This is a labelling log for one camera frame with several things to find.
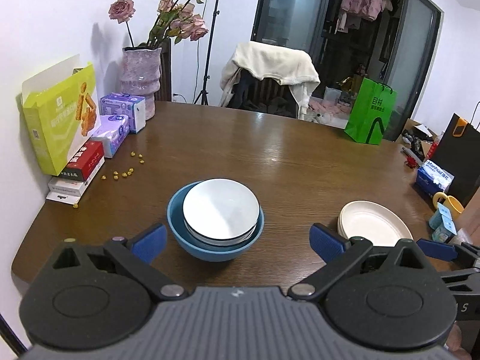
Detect blue bowl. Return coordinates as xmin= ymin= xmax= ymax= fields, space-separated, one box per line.
xmin=167 ymin=178 xmax=264 ymax=263

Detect cream plate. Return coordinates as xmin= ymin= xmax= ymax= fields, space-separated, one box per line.
xmin=337 ymin=201 xmax=413 ymax=247

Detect white bowl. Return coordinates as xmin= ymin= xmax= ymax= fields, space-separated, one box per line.
xmin=182 ymin=179 xmax=260 ymax=247

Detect right hand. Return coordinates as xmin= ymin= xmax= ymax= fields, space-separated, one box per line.
xmin=445 ymin=322 xmax=472 ymax=360

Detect yogurt cup lower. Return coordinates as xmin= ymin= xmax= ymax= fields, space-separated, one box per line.
xmin=431 ymin=221 xmax=457 ymax=244

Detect yogurt cup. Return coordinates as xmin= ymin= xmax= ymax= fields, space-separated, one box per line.
xmin=431 ymin=221 xmax=457 ymax=244
xmin=429 ymin=203 xmax=452 ymax=230

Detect clear plastic cup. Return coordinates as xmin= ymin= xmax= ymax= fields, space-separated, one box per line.
xmin=450 ymin=228 xmax=473 ymax=245

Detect yogurt cup upper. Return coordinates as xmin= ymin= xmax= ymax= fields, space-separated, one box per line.
xmin=429 ymin=203 xmax=452 ymax=230

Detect yellow mug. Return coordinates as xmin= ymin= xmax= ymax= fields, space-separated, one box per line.
xmin=432 ymin=192 xmax=465 ymax=220

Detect blue tissue box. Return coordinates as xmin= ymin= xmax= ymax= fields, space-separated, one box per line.
xmin=415 ymin=159 xmax=454 ymax=197

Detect red artificial flower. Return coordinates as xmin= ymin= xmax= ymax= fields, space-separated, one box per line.
xmin=404 ymin=156 xmax=418 ymax=169

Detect black paper bag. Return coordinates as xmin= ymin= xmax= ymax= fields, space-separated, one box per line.
xmin=431 ymin=113 xmax=480 ymax=206

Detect white flat box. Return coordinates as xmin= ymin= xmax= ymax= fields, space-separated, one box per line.
xmin=46 ymin=158 xmax=105 ymax=206

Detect red book box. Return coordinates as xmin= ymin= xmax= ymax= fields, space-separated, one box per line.
xmin=58 ymin=140 xmax=104 ymax=181

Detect cardboard box with clutter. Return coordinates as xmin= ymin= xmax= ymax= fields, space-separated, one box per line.
xmin=395 ymin=119 xmax=443 ymax=161

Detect purple tissue pack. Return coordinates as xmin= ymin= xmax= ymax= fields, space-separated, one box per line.
xmin=90 ymin=115 xmax=129 ymax=158

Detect white plush toy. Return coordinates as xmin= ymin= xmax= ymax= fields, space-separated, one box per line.
xmin=307 ymin=111 xmax=333 ymax=125

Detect purple tissue box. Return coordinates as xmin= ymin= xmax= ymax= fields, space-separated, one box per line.
xmin=99 ymin=93 xmax=146 ymax=133

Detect green paper bag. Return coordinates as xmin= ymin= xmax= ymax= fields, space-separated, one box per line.
xmin=344 ymin=78 xmax=397 ymax=145

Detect dark wooden chair left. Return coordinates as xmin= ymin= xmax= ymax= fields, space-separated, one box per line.
xmin=154 ymin=39 xmax=173 ymax=102

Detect black tripod stand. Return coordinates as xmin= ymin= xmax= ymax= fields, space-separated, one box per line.
xmin=193 ymin=0 xmax=220 ymax=106

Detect yellow green cardboard box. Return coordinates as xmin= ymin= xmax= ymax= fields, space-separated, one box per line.
xmin=22 ymin=55 xmax=100 ymax=176

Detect chair with clothes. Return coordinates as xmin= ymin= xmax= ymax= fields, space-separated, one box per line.
xmin=226 ymin=69 xmax=299 ymax=119

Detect pink textured vase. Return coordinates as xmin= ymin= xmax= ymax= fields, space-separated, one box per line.
xmin=120 ymin=47 xmax=161 ymax=120

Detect cream jacket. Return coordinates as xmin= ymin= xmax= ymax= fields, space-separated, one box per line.
xmin=219 ymin=41 xmax=320 ymax=120

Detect dried pink flowers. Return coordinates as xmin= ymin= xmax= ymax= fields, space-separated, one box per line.
xmin=130 ymin=0 xmax=208 ymax=50

